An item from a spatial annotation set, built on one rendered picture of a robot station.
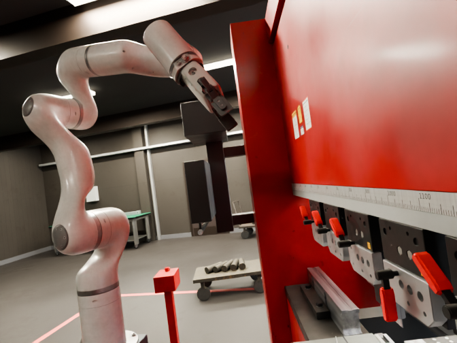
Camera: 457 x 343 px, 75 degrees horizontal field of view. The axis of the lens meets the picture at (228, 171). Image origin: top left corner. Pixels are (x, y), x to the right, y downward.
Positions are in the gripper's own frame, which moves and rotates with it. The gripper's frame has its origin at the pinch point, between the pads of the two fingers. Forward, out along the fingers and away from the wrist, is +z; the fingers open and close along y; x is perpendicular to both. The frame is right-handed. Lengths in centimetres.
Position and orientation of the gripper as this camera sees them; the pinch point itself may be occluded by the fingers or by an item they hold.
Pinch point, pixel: (228, 118)
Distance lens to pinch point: 71.5
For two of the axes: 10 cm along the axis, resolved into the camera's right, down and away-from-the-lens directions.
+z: 6.0, 7.5, -2.7
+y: 1.5, 2.3, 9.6
